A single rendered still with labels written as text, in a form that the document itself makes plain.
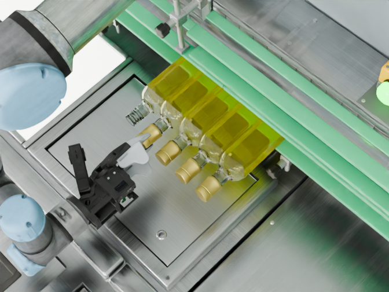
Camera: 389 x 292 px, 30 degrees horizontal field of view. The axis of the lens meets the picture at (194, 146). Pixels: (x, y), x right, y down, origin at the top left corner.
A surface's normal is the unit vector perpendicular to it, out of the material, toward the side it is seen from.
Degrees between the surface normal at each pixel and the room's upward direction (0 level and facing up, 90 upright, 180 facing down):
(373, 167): 90
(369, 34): 0
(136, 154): 84
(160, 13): 90
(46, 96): 82
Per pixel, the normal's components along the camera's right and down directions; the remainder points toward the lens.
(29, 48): 0.22, -0.06
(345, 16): -0.71, 0.64
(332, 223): -0.07, -0.47
